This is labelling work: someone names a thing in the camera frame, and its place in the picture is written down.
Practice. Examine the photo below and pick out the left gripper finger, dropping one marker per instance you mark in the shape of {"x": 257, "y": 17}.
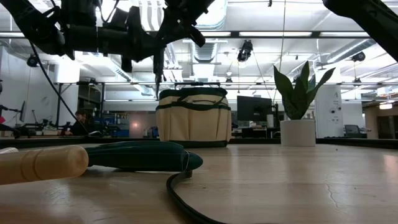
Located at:
{"x": 196, "y": 36}
{"x": 186, "y": 12}

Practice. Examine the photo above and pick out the cream green gardening tool bag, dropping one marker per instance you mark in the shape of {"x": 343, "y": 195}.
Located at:
{"x": 192, "y": 124}

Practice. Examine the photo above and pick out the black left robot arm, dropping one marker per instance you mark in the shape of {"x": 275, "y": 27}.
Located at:
{"x": 37, "y": 28}

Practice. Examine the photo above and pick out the small monitor on arm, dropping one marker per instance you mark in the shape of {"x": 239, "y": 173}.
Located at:
{"x": 23, "y": 112}

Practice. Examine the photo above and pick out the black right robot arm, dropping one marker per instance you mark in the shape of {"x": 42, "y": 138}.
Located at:
{"x": 373, "y": 18}

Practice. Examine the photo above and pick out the blue storage shelf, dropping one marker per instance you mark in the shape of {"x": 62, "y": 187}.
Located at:
{"x": 119, "y": 132}

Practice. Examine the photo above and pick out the large black monitor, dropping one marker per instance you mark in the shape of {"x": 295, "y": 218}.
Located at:
{"x": 254, "y": 109}

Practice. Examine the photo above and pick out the black metal rack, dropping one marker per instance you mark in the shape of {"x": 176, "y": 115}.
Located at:
{"x": 58, "y": 102}

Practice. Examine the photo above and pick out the person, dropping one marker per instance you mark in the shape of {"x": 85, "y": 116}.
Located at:
{"x": 79, "y": 127}

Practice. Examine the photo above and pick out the green snake plant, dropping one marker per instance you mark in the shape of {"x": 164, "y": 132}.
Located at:
{"x": 297, "y": 99}

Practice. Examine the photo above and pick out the white plant pot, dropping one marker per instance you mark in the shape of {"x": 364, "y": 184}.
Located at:
{"x": 298, "y": 133}

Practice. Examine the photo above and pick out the small white object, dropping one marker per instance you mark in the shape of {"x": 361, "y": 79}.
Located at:
{"x": 7, "y": 150}

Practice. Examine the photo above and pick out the black office chair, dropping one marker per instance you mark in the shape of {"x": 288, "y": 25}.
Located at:
{"x": 352, "y": 130}

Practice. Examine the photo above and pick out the black aluminium table frame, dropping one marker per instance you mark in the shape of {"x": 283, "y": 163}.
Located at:
{"x": 357, "y": 143}

